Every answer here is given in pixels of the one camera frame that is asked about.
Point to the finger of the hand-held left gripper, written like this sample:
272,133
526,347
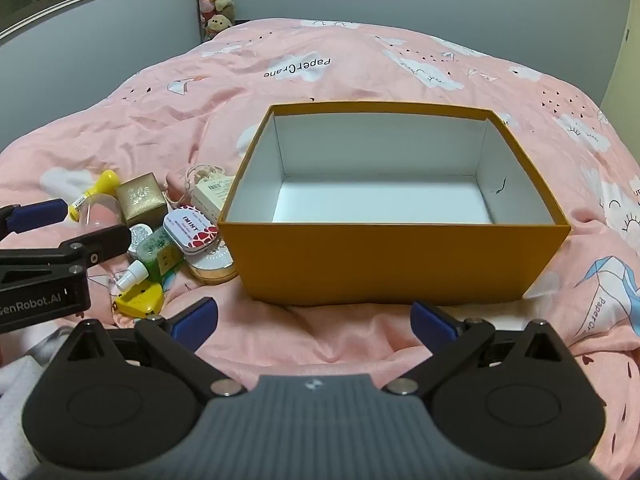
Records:
40,215
100,246

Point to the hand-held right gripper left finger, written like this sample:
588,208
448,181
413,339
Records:
196,319

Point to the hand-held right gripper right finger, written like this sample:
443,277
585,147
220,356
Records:
431,324

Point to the clear pink cup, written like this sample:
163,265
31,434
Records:
99,217

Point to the small silver jar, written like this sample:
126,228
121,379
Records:
139,237

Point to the green bottle with white cap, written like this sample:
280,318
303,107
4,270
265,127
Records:
156,252

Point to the round white gold compact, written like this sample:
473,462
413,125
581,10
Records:
211,263

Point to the yellow tape measure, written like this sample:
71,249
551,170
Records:
138,301

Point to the gold cube box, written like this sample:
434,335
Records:
142,200

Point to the yellow plastic bottle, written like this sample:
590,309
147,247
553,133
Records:
106,182

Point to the orange cardboard box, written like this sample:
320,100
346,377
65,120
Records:
380,260

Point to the white tin with red flowers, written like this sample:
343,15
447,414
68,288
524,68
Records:
191,227

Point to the pink bottle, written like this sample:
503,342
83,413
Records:
175,184

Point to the cream box with barcode label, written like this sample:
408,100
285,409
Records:
212,196

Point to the white cloth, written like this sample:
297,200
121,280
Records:
15,390

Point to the pink printed bedsheet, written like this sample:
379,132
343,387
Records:
150,110

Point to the stack of plush toys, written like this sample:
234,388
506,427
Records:
216,0

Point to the cream door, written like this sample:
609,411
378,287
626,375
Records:
627,65

